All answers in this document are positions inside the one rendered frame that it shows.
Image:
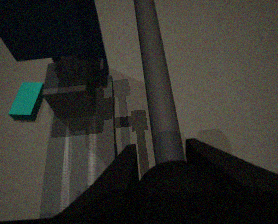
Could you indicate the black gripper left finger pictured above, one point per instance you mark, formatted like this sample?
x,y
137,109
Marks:
x,y
109,200

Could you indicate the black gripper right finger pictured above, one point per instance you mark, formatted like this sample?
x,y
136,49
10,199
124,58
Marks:
x,y
249,193

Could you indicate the blue arbor press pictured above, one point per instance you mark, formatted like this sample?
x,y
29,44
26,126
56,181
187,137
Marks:
x,y
80,149

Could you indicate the teal rectangular block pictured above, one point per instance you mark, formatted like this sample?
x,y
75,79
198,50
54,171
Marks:
x,y
27,101

